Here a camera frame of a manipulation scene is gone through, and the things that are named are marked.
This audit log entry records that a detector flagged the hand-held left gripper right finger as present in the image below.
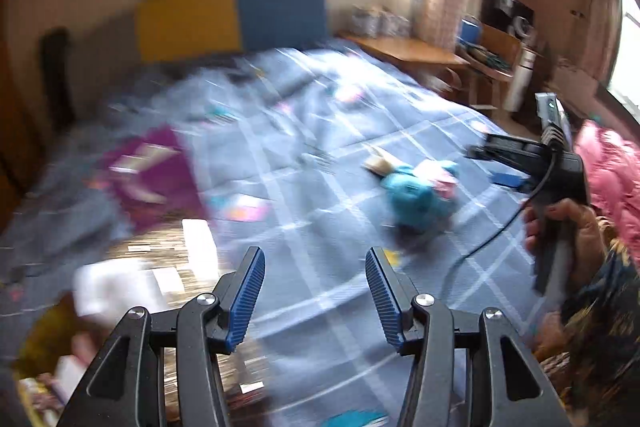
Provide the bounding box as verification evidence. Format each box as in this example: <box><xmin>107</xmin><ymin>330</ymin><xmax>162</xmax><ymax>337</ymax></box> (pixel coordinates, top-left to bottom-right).
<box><xmin>365</xmin><ymin>247</ymin><xmax>573</xmax><ymax>427</ymax></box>

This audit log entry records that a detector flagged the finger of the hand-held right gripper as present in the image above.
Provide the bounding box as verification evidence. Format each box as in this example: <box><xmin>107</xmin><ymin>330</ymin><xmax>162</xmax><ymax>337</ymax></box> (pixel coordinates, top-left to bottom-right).
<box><xmin>466</xmin><ymin>133</ymin><xmax>545</xmax><ymax>172</ymax></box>
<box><xmin>491</xmin><ymin>174</ymin><xmax>532</xmax><ymax>192</ymax></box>

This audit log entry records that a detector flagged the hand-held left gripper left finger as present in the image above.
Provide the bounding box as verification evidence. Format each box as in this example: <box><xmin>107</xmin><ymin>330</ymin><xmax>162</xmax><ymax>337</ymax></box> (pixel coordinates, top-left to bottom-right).
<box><xmin>55</xmin><ymin>246</ymin><xmax>266</xmax><ymax>427</ymax></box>

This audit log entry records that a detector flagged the blue plush toy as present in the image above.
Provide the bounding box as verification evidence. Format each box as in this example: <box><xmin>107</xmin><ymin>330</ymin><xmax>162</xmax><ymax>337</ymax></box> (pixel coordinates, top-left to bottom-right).
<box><xmin>362</xmin><ymin>147</ymin><xmax>461</xmax><ymax>238</ymax></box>

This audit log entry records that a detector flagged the purple box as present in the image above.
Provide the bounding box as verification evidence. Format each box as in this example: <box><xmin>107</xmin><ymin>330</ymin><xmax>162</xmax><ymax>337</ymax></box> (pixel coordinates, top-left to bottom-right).
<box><xmin>102</xmin><ymin>127</ymin><xmax>211</xmax><ymax>228</ymax></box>

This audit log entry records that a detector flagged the person's right forearm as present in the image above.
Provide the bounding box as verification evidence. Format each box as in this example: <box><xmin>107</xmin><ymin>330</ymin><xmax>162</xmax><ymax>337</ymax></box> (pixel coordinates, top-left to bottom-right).
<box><xmin>537</xmin><ymin>217</ymin><xmax>640</xmax><ymax>427</ymax></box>

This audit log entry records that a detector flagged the person's right hand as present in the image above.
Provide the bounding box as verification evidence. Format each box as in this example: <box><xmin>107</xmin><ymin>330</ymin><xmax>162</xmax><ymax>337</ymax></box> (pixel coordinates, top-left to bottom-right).
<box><xmin>522</xmin><ymin>199</ymin><xmax>608</xmax><ymax>293</ymax></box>

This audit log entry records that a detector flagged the pink padded jacket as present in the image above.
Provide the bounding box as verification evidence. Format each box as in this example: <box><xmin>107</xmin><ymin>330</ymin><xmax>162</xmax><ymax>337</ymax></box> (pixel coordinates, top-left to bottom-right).
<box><xmin>575</xmin><ymin>119</ymin><xmax>640</xmax><ymax>268</ymax></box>

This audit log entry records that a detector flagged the white bottle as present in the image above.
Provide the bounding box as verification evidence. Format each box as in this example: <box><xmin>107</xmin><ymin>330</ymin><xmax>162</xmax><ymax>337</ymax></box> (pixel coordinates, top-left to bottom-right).
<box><xmin>502</xmin><ymin>47</ymin><xmax>538</xmax><ymax>112</ymax></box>

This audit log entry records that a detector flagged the wooden chair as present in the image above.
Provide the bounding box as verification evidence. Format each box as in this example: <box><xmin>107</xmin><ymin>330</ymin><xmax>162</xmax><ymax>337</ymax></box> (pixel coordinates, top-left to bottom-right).
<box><xmin>425</xmin><ymin>64</ymin><xmax>501</xmax><ymax>110</ymax></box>

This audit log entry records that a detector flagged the blue box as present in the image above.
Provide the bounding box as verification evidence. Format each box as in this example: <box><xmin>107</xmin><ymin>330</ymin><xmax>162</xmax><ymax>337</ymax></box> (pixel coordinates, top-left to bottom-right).
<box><xmin>460</xmin><ymin>18</ymin><xmax>482</xmax><ymax>45</ymax></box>

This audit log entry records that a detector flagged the wooden desk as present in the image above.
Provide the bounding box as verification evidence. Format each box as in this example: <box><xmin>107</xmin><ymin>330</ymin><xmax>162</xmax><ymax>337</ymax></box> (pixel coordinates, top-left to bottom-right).
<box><xmin>340</xmin><ymin>32</ymin><xmax>471</xmax><ymax>80</ymax></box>

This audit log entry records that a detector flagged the window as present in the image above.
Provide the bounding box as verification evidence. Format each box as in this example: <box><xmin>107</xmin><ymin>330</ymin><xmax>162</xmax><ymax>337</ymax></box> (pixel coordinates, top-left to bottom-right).
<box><xmin>607</xmin><ymin>0</ymin><xmax>640</xmax><ymax>108</ymax></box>

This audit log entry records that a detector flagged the grey grid printed blanket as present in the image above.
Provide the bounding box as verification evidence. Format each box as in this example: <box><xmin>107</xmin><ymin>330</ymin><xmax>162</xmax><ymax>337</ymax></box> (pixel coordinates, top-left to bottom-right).
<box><xmin>0</xmin><ymin>47</ymin><xmax>556</xmax><ymax>427</ymax></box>

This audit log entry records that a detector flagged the grey yellow blue headboard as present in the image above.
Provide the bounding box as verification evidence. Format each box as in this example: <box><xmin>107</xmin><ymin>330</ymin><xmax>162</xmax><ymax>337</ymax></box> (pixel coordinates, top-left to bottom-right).
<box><xmin>70</xmin><ymin>0</ymin><xmax>328</xmax><ymax>72</ymax></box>

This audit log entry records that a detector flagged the wooden wardrobe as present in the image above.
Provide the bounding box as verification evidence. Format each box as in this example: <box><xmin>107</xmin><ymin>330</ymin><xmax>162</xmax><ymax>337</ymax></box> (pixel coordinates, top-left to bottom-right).
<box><xmin>0</xmin><ymin>0</ymin><xmax>46</xmax><ymax>218</ymax></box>

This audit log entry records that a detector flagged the black cable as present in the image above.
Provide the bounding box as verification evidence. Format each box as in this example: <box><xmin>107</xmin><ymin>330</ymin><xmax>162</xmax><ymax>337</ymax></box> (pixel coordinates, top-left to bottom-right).
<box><xmin>442</xmin><ymin>152</ymin><xmax>558</xmax><ymax>308</ymax></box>

